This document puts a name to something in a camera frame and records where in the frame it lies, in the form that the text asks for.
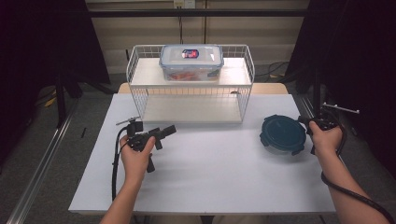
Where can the round container dark teal lid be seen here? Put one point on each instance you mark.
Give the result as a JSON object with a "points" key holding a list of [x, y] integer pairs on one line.
{"points": [[283, 133]]}

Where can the aluminium floor rail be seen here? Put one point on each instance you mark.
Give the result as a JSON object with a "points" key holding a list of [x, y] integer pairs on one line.
{"points": [[308, 105], [40, 168]]}

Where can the person's right hand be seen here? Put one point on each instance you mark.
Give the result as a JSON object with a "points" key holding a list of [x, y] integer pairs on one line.
{"points": [[327, 141]]}

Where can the white wall socket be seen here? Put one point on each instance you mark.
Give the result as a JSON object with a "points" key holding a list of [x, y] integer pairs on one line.
{"points": [[184, 3]]}

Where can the clear rectangular food container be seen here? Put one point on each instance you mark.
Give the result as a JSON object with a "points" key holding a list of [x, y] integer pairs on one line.
{"points": [[193, 67]]}

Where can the wooden table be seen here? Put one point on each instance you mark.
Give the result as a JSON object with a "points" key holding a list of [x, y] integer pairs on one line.
{"points": [[271, 88]]}

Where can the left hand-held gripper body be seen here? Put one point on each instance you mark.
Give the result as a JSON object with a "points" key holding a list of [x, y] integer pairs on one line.
{"points": [[135, 140]]}

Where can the dark curtain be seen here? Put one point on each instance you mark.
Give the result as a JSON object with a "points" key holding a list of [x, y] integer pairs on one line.
{"points": [[31, 46], [367, 62]]}

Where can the person's left hand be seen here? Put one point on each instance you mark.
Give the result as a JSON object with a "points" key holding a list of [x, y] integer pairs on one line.
{"points": [[135, 165]]}

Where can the black metal stand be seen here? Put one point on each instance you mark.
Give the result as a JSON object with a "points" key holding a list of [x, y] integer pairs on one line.
{"points": [[316, 90], [61, 102]]}

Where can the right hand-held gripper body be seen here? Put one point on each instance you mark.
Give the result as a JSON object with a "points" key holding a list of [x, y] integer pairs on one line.
{"points": [[327, 119]]}

